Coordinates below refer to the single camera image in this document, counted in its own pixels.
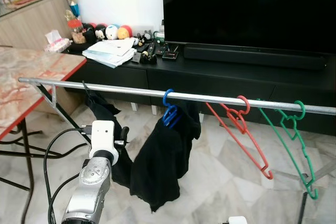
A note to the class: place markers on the black shirt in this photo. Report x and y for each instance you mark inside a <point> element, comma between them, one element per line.
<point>102,111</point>

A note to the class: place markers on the black plastic hanger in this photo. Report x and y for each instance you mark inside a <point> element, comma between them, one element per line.
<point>85,88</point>

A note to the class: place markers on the red plastic hanger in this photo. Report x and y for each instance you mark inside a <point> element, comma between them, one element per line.
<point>243,97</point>

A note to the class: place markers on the blue plastic hanger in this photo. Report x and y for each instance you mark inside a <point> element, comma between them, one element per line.
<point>170,116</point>

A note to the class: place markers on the green plastic hanger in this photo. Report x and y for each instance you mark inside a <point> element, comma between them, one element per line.
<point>304,109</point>

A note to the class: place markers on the metal clothes rack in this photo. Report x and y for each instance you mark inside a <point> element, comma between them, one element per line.
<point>131,92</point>

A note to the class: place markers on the black printed T-shirt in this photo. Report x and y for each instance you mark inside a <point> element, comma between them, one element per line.
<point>163,161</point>

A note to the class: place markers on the white paper stack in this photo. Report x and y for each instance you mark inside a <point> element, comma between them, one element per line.
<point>110,52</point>

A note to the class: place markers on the black tape dispenser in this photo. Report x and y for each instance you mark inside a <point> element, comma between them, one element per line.
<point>149,55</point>

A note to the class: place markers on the small black box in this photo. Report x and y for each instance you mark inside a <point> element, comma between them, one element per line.
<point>170,53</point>

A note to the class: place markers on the small mouse figurine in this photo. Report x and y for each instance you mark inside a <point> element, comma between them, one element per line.
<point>142,40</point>

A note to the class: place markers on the black television console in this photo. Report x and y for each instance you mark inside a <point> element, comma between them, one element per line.
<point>210,85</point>

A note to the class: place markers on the orange red plush toy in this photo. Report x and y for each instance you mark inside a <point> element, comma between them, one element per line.
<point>124,32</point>

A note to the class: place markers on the white blue plush toy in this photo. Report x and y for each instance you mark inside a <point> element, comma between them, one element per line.
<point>112,32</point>

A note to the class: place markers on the black red plush toy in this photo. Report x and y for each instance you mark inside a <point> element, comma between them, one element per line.
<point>101,33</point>
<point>89,34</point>

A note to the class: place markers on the marble folding table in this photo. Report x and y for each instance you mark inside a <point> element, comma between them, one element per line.
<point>31,77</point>

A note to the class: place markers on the pink tissue box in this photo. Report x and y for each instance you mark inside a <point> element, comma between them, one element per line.
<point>56,45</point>

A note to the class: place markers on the wooden sideboard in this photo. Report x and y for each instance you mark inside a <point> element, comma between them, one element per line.
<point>31,27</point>

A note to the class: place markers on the gold blue trophy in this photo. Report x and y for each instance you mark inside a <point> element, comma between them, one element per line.
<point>72,1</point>

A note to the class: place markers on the black soundbar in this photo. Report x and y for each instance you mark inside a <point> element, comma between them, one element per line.
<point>252,56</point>

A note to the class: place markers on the black flat television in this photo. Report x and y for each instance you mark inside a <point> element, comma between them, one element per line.
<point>247,9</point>

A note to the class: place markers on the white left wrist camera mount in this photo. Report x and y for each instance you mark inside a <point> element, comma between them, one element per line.
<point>102,135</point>

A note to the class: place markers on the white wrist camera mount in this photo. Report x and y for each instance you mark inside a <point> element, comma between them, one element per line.
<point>236,220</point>
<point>102,135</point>

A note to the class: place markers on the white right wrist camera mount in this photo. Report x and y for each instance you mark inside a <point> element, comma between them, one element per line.
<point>236,220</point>

